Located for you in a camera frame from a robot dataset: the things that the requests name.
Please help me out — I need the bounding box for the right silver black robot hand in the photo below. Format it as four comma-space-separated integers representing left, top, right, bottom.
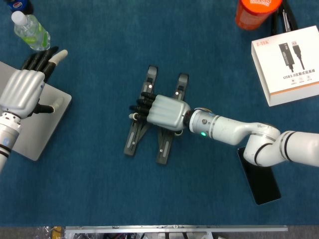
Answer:
129, 91, 192, 136

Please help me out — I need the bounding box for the clear plastic bag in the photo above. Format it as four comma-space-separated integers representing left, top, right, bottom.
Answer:
34, 226, 66, 239

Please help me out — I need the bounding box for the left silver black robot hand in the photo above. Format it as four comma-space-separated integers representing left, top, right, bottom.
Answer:
0, 46, 69, 119

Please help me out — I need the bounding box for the aluminium table edge rail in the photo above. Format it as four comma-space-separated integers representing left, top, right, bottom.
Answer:
64, 225, 289, 234

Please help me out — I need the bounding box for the orange cylindrical snack can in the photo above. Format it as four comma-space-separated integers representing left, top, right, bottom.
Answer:
235, 0, 283, 31

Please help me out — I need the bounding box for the clear water bottle green label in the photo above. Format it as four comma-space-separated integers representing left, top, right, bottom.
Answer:
11, 10, 51, 51

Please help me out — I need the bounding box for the white usb cable box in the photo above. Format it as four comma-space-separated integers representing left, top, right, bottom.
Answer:
251, 25, 319, 108

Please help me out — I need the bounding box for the black folding laptop stand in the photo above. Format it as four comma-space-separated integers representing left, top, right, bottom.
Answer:
124, 65, 190, 165

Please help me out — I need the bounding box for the blue felt table cloth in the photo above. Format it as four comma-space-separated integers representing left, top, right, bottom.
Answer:
0, 0, 319, 228

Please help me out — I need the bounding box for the silver laptop with apple logo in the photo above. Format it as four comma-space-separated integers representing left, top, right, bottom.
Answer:
0, 61, 73, 161

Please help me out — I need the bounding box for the black smartphone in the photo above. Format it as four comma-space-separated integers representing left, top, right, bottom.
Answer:
236, 146, 282, 206

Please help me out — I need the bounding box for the dark cola bottle blue label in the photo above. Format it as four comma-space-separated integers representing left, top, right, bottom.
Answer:
4, 0, 34, 14

